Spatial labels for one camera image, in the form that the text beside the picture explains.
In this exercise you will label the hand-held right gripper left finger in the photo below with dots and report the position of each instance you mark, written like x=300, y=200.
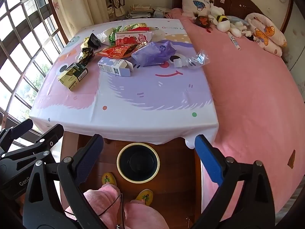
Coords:
x=89, y=158

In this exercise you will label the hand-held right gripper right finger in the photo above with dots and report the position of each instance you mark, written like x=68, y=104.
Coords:
x=209, y=159

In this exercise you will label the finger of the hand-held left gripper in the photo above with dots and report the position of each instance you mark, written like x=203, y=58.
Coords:
x=21, y=127
x=48, y=138

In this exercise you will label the round bin with cream rim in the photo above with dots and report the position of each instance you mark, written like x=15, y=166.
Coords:
x=138, y=164

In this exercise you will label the green and cream box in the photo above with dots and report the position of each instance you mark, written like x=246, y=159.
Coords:
x=71, y=76

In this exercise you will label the dark wrapper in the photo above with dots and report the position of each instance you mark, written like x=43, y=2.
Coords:
x=85, y=53

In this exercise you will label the white and blue carton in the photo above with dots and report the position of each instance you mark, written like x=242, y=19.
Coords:
x=112, y=65

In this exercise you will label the crushed clear plastic bottle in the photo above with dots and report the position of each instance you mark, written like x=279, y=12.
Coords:
x=191, y=60

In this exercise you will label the black and gold wrapper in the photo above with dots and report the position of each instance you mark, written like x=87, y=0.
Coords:
x=93, y=41

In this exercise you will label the red snack packet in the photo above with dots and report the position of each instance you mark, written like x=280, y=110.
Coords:
x=114, y=52

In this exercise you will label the green wrapper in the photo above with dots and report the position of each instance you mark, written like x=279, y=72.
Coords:
x=112, y=37

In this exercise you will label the purple plastic bag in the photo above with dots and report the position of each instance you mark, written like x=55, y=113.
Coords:
x=152, y=52

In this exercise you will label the strawberry print carton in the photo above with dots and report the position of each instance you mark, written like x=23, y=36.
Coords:
x=133, y=38

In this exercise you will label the yellow embroidered slipper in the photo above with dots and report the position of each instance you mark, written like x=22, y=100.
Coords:
x=144, y=196
x=109, y=179

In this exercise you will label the person's pink pants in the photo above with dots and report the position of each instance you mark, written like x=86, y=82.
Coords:
x=143, y=217

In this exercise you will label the cartoon monster printed tablecloth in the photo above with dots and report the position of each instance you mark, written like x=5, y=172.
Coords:
x=143, y=93

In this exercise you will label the window with metal grille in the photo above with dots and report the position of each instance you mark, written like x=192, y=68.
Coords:
x=23, y=40

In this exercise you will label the white marker pen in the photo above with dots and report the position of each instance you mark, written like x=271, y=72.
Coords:
x=232, y=39

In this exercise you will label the cream floral curtain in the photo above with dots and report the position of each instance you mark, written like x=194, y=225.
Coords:
x=78, y=4

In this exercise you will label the brown fuzzy toy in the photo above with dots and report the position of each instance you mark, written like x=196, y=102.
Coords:
x=202, y=21

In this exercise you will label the white bee plush toy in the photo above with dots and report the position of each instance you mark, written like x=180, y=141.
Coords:
x=221, y=20

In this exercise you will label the light blue plush toy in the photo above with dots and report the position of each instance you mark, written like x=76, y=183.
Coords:
x=237, y=20

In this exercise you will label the stack of books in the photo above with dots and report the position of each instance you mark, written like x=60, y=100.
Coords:
x=138, y=10

